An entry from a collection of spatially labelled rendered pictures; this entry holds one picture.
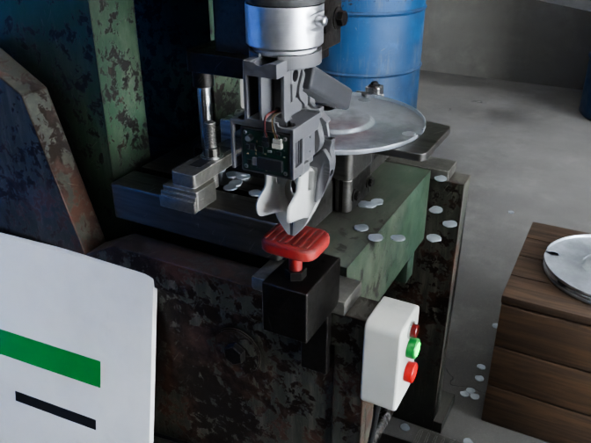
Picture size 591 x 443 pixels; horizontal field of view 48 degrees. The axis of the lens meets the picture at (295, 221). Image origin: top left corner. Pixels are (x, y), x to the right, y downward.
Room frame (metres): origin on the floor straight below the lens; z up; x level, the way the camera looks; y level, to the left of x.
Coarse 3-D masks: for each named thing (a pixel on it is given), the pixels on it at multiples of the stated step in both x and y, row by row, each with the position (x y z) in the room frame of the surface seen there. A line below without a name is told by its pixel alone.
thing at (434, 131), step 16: (432, 128) 0.97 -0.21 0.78; (448, 128) 0.97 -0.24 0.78; (416, 144) 0.90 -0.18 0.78; (432, 144) 0.90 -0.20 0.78; (336, 160) 0.94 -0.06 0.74; (352, 160) 0.94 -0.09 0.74; (368, 160) 1.00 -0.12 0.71; (416, 160) 0.87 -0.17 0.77; (336, 176) 0.94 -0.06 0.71; (352, 176) 0.94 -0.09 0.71; (368, 176) 1.00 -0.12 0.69; (336, 192) 0.94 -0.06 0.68; (352, 192) 0.94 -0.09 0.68; (368, 192) 1.01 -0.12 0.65; (336, 208) 0.94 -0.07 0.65; (352, 208) 0.94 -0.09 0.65
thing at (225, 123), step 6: (222, 120) 1.01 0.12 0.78; (228, 120) 1.01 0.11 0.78; (222, 126) 1.01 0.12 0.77; (228, 126) 1.01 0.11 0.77; (222, 132) 1.01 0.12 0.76; (228, 132) 1.01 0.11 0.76; (240, 132) 0.99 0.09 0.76; (222, 138) 1.01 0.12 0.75; (228, 138) 1.01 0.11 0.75; (240, 138) 0.99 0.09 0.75
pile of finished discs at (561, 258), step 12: (564, 240) 1.35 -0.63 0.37; (576, 240) 1.35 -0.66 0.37; (588, 240) 1.35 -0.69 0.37; (552, 252) 1.30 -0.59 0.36; (564, 252) 1.29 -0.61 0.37; (576, 252) 1.29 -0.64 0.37; (588, 252) 1.29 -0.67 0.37; (552, 264) 1.24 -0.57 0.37; (564, 264) 1.24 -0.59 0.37; (576, 264) 1.24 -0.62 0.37; (588, 264) 1.23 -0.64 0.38; (552, 276) 1.20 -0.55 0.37; (564, 276) 1.19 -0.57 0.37; (576, 276) 1.19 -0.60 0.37; (588, 276) 1.19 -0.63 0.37; (564, 288) 1.16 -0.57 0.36; (576, 288) 1.13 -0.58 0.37; (588, 288) 1.14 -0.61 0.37; (588, 300) 1.11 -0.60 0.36
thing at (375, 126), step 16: (352, 96) 1.13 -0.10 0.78; (336, 112) 1.03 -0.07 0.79; (352, 112) 1.03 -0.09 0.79; (368, 112) 1.04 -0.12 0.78; (384, 112) 1.04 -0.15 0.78; (400, 112) 1.04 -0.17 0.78; (416, 112) 1.04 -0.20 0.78; (336, 128) 0.95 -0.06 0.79; (352, 128) 0.95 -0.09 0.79; (368, 128) 0.96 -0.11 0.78; (384, 128) 0.96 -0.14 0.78; (400, 128) 0.96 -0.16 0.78; (416, 128) 0.96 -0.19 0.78; (336, 144) 0.89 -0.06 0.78; (352, 144) 0.89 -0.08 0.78; (368, 144) 0.89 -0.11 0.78; (384, 144) 0.89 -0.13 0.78; (400, 144) 0.89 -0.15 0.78
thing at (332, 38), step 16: (224, 0) 1.00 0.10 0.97; (240, 0) 0.99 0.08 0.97; (336, 0) 1.03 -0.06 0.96; (224, 16) 1.00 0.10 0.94; (240, 16) 0.99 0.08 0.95; (336, 16) 1.03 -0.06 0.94; (224, 32) 1.00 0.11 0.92; (240, 32) 0.99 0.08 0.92; (336, 32) 1.03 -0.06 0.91; (224, 48) 1.00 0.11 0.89; (240, 48) 0.99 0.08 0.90
